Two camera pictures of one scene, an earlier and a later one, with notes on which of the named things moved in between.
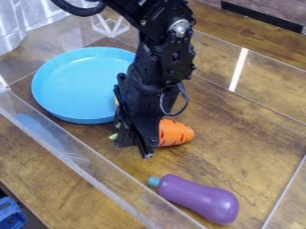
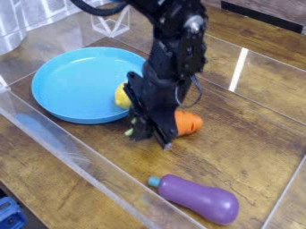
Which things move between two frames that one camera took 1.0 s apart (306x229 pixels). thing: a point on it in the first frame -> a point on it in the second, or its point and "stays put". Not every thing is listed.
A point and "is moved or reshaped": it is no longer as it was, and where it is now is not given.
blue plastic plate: x=74 y=83 stays put
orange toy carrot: x=174 y=133 is moved or reshaped
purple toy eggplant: x=212 y=203 stays put
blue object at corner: x=12 y=217 stays put
